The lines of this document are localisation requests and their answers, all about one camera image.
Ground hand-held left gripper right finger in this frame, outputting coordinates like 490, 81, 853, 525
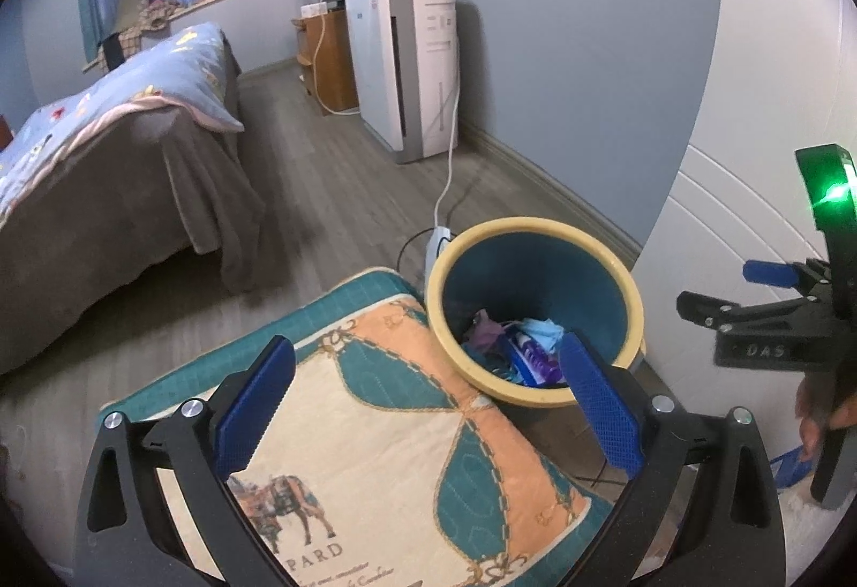
559, 329, 784, 587

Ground wooden window sill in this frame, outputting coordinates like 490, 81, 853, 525
81, 0, 239, 74

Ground olive pillow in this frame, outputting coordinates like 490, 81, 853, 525
117, 0, 157, 32

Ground printed teal orange mat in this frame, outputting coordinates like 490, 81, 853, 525
97, 269, 614, 587

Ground blue wipes packet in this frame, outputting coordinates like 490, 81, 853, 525
499, 326, 538, 385

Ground white power cable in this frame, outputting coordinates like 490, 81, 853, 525
432, 0, 464, 235

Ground white power strip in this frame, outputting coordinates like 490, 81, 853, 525
425, 225, 454, 288

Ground person's right hand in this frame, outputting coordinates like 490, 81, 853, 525
794, 371, 857, 462

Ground white screen cable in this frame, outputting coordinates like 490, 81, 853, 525
313, 0, 363, 117

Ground blue face mask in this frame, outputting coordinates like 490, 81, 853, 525
518, 319, 567, 355

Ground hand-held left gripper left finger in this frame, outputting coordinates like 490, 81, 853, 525
73, 336, 297, 587

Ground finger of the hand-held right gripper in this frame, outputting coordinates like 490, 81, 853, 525
743, 259, 832, 295
676, 290, 752, 335

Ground white air purifier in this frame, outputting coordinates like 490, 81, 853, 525
344, 0, 460, 165

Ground yellow-rimmed teal bin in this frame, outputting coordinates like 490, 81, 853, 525
425, 217, 648, 409

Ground black cable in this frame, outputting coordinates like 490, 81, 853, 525
395, 229, 438, 275

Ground wooden cabinet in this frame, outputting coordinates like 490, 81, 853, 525
291, 7, 363, 117

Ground blue printed quilt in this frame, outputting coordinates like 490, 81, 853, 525
0, 21, 246, 213

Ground plaid clothes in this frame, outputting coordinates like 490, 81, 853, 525
100, 1, 186, 56

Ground bed with grey cover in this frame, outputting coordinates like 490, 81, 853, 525
0, 44, 269, 378

